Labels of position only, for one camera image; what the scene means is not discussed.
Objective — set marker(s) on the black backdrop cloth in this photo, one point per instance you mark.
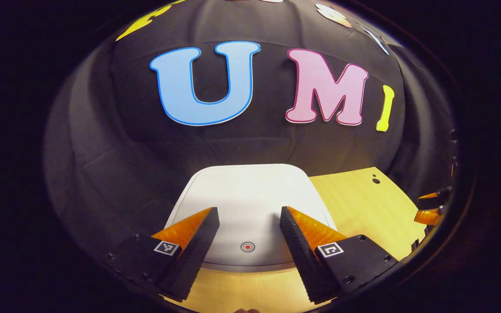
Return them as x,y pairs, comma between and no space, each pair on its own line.
124,143

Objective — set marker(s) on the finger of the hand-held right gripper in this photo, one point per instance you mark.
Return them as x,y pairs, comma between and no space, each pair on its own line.
435,194
429,215

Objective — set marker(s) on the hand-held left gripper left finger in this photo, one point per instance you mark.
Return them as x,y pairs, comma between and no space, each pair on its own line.
192,261

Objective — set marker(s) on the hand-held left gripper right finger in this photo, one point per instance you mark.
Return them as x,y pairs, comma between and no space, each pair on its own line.
305,265

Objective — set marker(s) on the white desktop garbage bin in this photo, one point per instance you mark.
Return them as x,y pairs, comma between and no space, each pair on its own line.
246,195

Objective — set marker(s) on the wooden desktop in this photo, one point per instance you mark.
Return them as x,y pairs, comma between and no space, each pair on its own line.
363,204

